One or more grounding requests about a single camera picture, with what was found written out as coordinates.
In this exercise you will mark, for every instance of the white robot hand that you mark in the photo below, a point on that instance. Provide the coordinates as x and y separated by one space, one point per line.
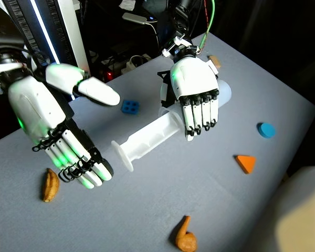
193 78
34 105

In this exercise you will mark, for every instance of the large clear plastic syringe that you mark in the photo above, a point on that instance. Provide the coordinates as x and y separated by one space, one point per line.
149 136

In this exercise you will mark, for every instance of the tan wooden block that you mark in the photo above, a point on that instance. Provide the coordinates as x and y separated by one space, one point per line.
215 61

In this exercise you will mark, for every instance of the white power strip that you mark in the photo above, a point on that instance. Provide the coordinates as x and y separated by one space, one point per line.
136 63

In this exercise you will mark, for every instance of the blue block with four holes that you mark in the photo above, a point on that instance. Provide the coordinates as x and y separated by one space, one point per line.
130 107

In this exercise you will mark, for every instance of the white and black computer tower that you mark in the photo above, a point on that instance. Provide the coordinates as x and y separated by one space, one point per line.
55 29

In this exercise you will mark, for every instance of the brown toy croissant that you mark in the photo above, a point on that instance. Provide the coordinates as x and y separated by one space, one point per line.
50 186

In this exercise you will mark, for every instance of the silver hub device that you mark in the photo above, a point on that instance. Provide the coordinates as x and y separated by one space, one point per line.
134 18

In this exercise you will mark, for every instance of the blue round disc block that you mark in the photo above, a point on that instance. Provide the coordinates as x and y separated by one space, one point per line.
267 130

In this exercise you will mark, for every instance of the white paper sheet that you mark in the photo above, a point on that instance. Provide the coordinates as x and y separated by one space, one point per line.
127 4

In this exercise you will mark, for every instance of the orange triangle block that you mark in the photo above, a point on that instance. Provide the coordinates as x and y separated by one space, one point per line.
246 162

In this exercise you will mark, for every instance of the grey table cloth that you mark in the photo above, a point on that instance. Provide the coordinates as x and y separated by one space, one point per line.
173 189

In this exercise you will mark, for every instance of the brown toy chicken drumstick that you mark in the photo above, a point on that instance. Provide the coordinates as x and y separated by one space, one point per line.
186 237

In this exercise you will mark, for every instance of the beige padded furniture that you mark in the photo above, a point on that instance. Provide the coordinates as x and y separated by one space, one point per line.
299 215

